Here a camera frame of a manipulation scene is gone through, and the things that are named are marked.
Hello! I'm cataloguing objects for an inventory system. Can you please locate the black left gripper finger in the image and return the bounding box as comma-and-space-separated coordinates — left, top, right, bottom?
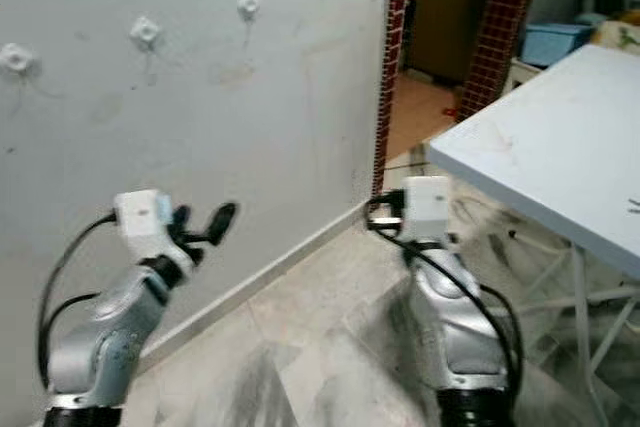
203, 201, 240, 246

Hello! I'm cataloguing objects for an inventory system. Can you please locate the pale blue folding table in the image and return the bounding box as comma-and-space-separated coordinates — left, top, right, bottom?
425, 44, 640, 281

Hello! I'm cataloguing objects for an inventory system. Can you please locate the white stand under bin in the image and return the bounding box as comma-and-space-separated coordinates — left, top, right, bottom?
503, 57, 547, 98

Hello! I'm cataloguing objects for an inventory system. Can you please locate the brown wooden door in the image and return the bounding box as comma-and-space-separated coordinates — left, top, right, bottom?
405, 0, 491, 84

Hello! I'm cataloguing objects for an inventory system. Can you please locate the red tiled pillar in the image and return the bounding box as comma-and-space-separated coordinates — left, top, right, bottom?
455, 0, 549, 124

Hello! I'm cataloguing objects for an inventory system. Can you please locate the blue plastic bin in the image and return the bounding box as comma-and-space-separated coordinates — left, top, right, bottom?
520, 22, 597, 68

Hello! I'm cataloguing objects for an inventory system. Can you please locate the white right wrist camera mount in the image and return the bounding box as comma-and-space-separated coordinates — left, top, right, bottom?
403, 175, 453, 243

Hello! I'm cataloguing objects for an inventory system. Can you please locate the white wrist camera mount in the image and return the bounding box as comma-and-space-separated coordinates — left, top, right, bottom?
112, 188, 174, 246
403, 175, 453, 243

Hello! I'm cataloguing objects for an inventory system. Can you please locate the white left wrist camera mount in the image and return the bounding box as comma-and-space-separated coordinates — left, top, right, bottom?
112, 188, 174, 246

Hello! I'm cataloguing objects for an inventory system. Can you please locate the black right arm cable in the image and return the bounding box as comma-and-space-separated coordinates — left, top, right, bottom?
400, 241, 527, 390

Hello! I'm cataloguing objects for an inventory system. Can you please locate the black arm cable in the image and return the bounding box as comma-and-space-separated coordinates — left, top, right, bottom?
400, 241, 527, 390
37, 211, 117, 394

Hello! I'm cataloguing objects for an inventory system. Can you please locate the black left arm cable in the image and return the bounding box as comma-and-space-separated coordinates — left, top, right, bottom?
37, 211, 117, 394

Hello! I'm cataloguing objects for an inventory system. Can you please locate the white wall hook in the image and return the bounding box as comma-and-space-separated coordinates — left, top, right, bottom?
1, 41, 39, 76
236, 0, 263, 22
128, 15, 163, 50

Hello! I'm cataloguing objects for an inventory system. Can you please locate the white metal table frame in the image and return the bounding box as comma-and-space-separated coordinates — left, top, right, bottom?
505, 227, 640, 427

